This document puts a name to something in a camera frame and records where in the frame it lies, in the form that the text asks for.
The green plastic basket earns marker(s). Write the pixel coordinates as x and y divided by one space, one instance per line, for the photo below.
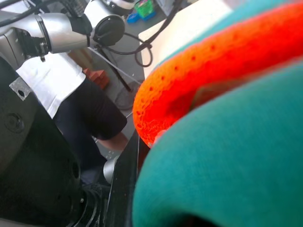
144 8

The orange brick block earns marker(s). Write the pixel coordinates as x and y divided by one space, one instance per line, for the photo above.
98 76

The person in white shirt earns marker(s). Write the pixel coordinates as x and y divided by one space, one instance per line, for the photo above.
56 78

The black table edge frame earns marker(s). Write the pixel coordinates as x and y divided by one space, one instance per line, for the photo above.
122 189

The blue plastic box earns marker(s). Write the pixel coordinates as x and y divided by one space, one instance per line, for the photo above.
133 18

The silver metal cylinder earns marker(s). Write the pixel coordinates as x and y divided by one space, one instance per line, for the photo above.
109 169

